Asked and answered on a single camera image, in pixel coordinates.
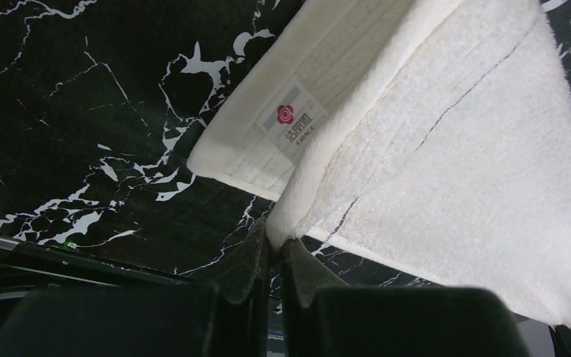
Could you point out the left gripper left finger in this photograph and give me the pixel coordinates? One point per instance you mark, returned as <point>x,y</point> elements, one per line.
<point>226,315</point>

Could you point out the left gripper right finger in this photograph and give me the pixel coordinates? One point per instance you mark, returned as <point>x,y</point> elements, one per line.
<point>324,316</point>

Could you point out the white towel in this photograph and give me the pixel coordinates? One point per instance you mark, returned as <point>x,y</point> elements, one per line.
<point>433,137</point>

